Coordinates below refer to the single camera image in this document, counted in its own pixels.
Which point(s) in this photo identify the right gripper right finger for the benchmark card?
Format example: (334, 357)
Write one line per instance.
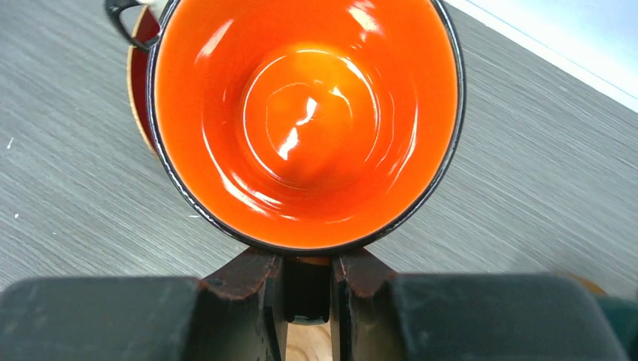
(473, 319)

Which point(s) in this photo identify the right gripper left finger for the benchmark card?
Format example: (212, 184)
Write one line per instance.
(233, 314)

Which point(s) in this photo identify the wooden coaster one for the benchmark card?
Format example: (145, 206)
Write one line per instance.
(306, 344)

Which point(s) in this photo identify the orange black mug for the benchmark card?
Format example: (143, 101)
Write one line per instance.
(304, 128)

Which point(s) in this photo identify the dark green mug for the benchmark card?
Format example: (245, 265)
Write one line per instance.
(622, 316)

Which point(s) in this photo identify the red round tray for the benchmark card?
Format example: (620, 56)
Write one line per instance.
(146, 26)

